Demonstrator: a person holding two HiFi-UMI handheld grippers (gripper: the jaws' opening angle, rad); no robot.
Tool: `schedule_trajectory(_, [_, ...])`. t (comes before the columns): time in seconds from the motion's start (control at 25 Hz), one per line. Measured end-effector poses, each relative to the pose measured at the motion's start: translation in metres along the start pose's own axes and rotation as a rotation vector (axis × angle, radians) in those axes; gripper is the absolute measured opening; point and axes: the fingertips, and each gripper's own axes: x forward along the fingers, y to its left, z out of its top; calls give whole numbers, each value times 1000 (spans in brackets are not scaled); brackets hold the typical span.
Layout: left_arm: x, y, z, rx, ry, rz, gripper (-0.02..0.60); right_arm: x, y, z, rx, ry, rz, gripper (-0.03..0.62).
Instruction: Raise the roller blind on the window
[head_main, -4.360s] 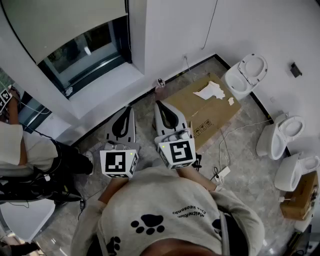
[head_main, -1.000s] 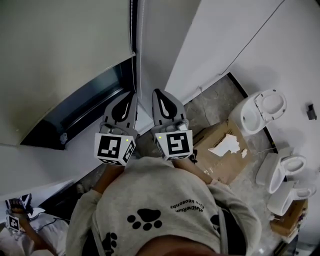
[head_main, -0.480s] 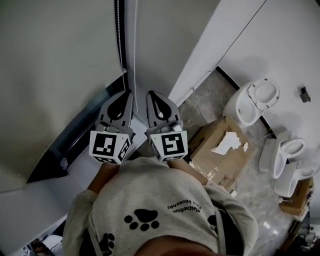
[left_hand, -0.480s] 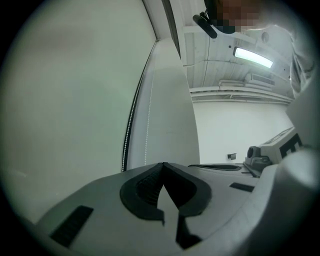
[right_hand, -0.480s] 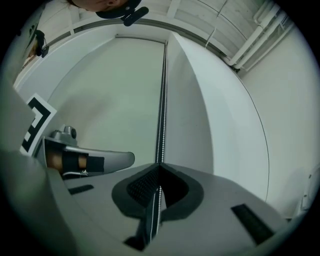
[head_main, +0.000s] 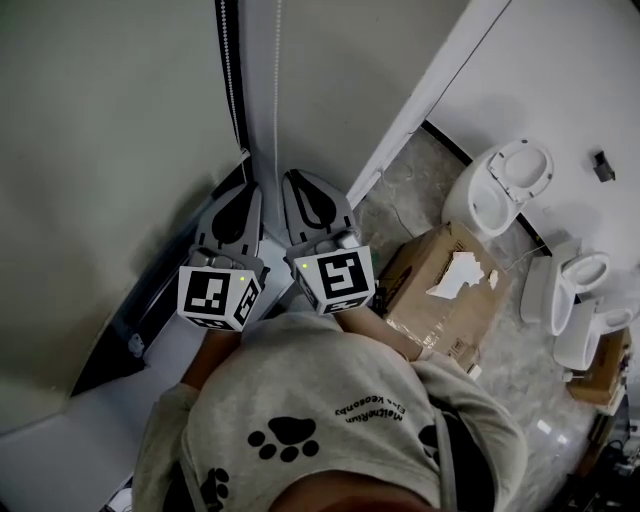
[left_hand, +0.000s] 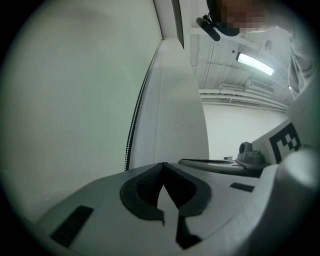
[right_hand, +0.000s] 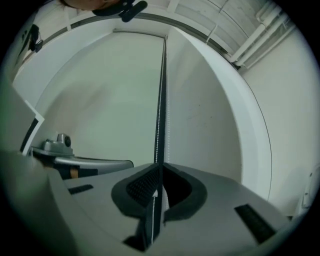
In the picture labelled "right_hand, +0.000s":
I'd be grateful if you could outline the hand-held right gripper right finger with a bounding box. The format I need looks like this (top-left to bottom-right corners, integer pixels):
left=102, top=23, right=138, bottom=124
left=152, top=162, right=291, bottom=256

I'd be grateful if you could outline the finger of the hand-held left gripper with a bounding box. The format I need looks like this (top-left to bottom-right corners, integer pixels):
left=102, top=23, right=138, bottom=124
left=55, top=157, right=135, bottom=180

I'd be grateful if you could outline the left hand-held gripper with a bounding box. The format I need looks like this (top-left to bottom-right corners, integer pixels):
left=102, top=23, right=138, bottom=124
left=0, top=83, right=75, bottom=180

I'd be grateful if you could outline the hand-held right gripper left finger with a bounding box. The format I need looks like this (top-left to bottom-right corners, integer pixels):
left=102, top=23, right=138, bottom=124
left=62, top=162, right=163, bottom=256

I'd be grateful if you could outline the white roller blind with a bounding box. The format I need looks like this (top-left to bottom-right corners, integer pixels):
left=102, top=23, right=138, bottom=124
left=34, top=30, right=165, bottom=169

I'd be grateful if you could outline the white bead chain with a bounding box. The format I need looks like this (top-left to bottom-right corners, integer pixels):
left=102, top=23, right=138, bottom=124
left=149, top=34, right=172, bottom=247

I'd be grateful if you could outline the person's face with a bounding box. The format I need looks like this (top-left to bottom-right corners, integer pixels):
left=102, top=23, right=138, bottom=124
left=59, top=0, right=121, bottom=11

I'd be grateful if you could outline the white ceiling pipe bundle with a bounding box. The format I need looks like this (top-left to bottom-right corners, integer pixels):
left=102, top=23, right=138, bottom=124
left=229, top=0, right=296, bottom=69

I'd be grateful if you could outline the black wall-mounted device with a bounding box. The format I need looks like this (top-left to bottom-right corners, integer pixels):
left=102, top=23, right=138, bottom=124
left=27, top=23, right=45, bottom=53

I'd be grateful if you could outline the black head camera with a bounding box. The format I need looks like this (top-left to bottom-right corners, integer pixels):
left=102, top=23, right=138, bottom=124
left=91, top=0, right=149, bottom=24

